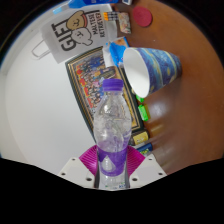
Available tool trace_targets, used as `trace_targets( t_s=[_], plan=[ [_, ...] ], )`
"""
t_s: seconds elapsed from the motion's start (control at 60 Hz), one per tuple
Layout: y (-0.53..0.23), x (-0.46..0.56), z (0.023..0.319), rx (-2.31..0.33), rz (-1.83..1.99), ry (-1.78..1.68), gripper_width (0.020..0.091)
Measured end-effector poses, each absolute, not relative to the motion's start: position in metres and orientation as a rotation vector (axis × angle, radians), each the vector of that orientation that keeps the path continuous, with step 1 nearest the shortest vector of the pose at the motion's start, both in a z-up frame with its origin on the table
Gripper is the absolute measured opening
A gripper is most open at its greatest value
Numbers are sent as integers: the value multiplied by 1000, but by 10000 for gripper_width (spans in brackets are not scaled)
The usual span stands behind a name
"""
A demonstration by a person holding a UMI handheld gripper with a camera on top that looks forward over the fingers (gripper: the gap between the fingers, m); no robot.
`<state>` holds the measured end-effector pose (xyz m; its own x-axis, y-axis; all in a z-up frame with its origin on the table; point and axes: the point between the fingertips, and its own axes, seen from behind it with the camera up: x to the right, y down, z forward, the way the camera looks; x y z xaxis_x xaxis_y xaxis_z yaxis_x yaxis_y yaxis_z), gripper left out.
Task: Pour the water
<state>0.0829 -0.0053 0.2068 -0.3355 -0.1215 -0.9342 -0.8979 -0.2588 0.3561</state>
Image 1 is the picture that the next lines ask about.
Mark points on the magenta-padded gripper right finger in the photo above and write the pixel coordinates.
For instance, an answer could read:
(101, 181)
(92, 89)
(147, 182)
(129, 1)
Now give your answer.
(148, 170)

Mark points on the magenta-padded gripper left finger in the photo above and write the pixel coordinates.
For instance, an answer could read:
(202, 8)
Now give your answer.
(76, 171)

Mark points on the clear purple-capped water bottle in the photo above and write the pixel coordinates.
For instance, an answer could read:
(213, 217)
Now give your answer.
(111, 133)

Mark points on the amber pump bottle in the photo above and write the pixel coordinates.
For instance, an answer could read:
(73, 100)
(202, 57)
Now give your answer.
(140, 137)

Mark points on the framed group photo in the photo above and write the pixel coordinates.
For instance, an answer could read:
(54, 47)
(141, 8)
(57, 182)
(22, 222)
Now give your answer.
(85, 78)

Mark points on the blue patterned paper cup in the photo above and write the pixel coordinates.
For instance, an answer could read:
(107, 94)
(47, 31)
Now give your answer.
(160, 68)

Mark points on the blue tissue pack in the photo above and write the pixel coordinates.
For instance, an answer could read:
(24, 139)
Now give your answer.
(116, 51)

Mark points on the white paper gift bag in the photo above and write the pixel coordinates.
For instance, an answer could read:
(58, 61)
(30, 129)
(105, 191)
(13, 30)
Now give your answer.
(76, 36)

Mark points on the small card pack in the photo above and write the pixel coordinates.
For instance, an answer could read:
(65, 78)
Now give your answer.
(124, 24)

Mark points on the flat round red coaster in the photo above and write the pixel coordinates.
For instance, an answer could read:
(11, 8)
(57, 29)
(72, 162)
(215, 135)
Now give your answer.
(142, 16)

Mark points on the colourful puzzle cube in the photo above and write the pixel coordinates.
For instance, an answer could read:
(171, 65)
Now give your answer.
(110, 16)

